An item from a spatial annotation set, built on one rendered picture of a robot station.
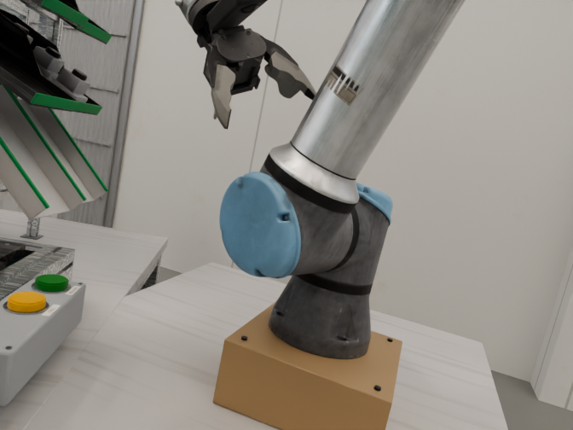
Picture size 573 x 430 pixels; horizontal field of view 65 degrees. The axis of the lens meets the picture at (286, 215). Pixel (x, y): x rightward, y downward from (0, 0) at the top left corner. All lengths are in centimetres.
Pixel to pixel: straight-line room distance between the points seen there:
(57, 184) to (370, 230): 67
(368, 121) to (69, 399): 48
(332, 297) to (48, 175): 66
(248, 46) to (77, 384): 50
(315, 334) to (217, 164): 306
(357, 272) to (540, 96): 280
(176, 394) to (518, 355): 301
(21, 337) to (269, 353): 28
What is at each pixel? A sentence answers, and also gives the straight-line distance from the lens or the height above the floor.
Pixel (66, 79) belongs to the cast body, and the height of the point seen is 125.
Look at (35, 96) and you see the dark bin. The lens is 89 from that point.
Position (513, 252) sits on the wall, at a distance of 330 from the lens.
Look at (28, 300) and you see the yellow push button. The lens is 61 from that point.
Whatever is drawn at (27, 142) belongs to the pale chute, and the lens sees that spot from 106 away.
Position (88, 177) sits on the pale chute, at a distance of 116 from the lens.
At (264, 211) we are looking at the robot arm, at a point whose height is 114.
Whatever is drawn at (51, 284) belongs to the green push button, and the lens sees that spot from 67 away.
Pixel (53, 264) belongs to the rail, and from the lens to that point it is 78.
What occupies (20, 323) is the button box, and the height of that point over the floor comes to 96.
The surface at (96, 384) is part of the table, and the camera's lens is 67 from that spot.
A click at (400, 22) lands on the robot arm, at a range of 46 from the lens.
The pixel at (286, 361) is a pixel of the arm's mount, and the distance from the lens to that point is 58.
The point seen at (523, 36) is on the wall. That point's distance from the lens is 338.
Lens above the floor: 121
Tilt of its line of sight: 9 degrees down
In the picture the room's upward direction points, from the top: 12 degrees clockwise
